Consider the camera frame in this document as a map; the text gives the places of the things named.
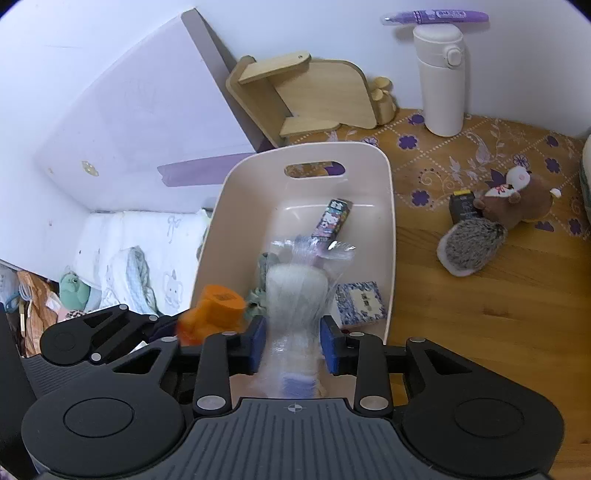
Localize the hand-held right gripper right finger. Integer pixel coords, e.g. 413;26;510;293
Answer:
320;315;467;411

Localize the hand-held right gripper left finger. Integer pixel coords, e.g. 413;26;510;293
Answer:
113;318;267;411

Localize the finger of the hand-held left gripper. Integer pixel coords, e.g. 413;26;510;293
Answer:
85;304;182;361

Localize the blue patterned tissue pack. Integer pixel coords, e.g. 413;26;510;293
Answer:
335;280;387;329

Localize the orange small box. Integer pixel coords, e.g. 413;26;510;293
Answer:
177;285;247;347

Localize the plastic-wrapped white pack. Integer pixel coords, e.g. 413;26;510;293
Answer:
256;235;356;400

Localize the long dark patterned box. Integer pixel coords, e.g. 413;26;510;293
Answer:
311;198;354;241

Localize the cream plastic container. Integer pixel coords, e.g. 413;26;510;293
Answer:
191;142;398;400

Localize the orange patterned bag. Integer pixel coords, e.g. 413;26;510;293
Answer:
17;270;62;357

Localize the green plush toy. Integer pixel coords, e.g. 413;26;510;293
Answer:
59;272;89;311

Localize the white bedding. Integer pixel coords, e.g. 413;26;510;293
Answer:
69;210;211;319

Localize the grey hedgehog plush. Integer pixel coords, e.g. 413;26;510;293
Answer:
436;218;508;278

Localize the small black box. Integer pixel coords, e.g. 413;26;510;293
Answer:
450;190;483;224

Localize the white and purple board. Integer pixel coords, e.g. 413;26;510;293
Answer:
32;9;259;214

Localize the floral table mat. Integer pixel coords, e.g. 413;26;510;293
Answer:
286;108;587;238

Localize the brown plush toy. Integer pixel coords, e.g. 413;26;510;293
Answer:
473;166;561;230

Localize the small wooden figurine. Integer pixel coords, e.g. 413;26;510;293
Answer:
369;78;397;125

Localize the wooden stand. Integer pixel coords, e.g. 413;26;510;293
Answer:
226;53;379;147

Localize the white thermos bottle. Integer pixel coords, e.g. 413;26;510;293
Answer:
412;24;465;137

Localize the purple marker pen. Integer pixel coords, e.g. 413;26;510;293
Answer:
381;8;490;26

